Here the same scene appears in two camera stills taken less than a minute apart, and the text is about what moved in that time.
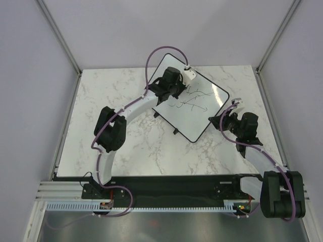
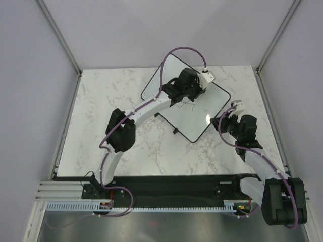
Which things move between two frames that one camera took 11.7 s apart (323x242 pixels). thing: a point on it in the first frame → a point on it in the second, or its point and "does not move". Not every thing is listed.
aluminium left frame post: (58, 34) does not move
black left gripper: (178, 88) → (196, 88)
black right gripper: (226, 117) does not move
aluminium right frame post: (279, 34) does not move
